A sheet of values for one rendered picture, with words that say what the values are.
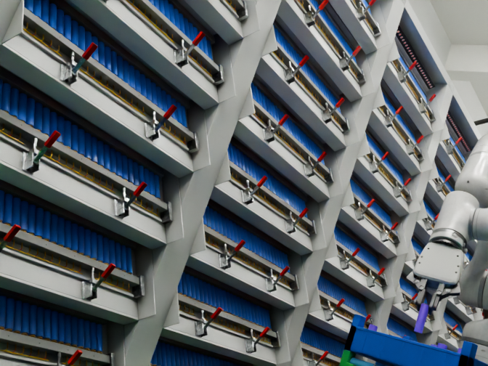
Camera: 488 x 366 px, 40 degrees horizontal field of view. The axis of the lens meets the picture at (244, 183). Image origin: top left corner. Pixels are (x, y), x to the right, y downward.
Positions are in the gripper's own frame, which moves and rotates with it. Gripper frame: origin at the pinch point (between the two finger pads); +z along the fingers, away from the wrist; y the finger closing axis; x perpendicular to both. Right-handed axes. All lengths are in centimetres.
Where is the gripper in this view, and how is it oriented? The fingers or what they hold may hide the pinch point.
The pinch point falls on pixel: (427, 302)
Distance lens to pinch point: 156.1
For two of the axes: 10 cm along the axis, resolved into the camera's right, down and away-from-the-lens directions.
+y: -8.8, -2.1, 4.2
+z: -4.4, 7.0, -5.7
